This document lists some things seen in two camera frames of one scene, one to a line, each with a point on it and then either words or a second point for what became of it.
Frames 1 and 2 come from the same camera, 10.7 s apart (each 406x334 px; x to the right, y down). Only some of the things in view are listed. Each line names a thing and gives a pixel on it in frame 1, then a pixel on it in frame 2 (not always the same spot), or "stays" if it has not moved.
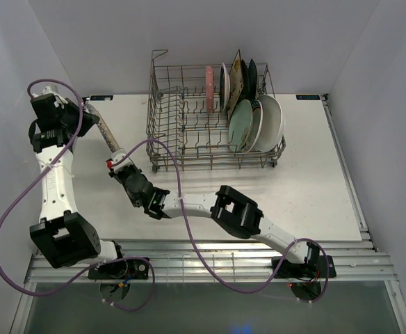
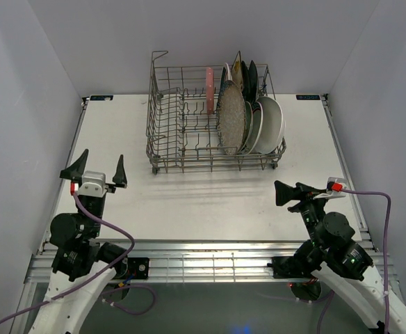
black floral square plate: [244, 94] stays
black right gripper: [118, 175] to [304, 193]
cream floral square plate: [236, 83] stays
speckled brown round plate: [106, 131] to [231, 117]
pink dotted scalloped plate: [209, 89] stays
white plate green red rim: [257, 126] stays
